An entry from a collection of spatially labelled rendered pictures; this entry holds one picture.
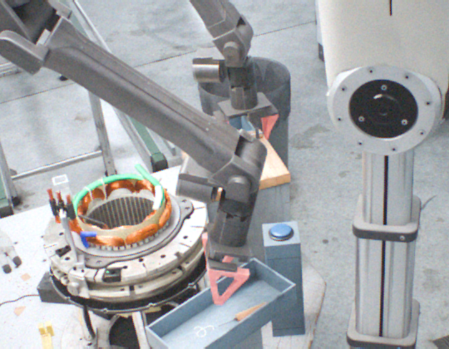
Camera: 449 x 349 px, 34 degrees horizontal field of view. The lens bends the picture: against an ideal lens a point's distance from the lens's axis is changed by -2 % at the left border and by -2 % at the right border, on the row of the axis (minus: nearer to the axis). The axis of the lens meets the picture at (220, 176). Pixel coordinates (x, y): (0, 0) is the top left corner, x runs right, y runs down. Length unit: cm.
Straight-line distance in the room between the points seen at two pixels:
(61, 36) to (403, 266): 68
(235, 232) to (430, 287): 178
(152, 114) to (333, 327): 178
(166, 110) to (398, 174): 39
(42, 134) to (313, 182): 154
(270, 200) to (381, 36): 70
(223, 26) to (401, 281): 59
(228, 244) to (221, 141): 19
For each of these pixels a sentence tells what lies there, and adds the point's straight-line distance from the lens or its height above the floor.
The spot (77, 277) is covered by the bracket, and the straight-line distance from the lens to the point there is 138.
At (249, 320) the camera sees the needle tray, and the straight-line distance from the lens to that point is 129.
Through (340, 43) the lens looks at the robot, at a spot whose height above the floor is 154.
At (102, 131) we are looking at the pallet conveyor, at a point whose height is 25.
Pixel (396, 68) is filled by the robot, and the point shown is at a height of 150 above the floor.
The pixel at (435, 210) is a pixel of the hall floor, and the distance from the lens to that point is 327.
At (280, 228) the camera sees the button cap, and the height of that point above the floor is 104.
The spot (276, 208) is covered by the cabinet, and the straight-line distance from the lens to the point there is 165.
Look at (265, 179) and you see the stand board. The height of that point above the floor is 106.
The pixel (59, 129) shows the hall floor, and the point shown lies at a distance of 417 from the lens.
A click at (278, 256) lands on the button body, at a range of 148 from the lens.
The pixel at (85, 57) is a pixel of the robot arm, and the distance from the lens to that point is 105.
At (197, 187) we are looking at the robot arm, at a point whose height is 130.
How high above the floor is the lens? 196
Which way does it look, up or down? 34 degrees down
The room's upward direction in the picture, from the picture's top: 7 degrees counter-clockwise
